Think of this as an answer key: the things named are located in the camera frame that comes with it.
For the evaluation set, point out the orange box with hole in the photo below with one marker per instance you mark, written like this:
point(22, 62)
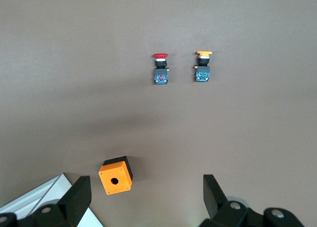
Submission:
point(111, 172)

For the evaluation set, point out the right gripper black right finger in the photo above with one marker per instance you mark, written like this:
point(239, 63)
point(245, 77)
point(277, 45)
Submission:
point(215, 199)

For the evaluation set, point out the orange-capped push button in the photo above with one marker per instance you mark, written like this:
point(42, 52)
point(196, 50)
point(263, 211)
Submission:
point(203, 74)

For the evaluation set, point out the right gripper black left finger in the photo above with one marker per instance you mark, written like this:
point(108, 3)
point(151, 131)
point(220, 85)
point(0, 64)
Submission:
point(74, 199)

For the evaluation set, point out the brown table cover sheet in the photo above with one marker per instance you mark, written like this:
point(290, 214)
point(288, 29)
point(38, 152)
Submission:
point(74, 63)

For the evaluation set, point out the white plastic bin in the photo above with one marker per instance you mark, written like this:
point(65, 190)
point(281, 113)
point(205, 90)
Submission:
point(57, 189)

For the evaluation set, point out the red-capped push button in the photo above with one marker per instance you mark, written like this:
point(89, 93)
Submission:
point(161, 75)

